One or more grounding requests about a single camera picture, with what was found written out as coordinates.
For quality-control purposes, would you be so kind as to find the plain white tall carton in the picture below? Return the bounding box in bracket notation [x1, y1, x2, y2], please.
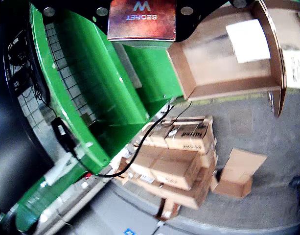
[225, 19, 272, 64]

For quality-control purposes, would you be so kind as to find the open brown cardboard box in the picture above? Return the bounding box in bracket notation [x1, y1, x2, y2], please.
[166, 0, 300, 118]

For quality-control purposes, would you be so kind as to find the cardboard box printed BS-52M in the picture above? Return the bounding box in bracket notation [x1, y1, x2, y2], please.
[165, 117, 216, 154]

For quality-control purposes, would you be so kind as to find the black power adapter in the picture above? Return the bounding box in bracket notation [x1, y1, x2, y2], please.
[51, 117, 78, 154]

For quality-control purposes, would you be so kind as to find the red rectangular product box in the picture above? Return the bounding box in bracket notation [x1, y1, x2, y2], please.
[107, 0, 177, 49]

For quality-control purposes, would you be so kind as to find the long cardboard box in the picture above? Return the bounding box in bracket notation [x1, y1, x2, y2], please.
[130, 145, 202, 191]

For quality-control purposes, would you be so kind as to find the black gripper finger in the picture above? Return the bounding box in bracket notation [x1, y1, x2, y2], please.
[175, 0, 255, 43]
[32, 0, 111, 36]

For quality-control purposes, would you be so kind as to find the black wire grid panel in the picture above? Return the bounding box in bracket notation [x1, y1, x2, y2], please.
[17, 23, 96, 138]

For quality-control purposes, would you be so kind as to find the plain stacked cardboard box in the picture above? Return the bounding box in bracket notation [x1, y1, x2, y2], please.
[139, 122, 175, 149]

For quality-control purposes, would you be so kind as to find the grey flat sheet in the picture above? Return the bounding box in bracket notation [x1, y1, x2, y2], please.
[113, 43, 143, 89]

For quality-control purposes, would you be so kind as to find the open empty cardboard box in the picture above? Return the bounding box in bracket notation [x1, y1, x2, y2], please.
[210, 148, 268, 199]

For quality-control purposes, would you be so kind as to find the large flat cardboard box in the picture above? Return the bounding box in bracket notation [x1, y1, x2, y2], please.
[115, 168, 214, 210]

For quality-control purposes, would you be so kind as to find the thick black cable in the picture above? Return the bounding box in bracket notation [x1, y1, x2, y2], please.
[71, 102, 175, 178]

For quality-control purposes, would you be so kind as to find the green metal shelf unit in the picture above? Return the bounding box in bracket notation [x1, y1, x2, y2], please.
[15, 3, 187, 233]

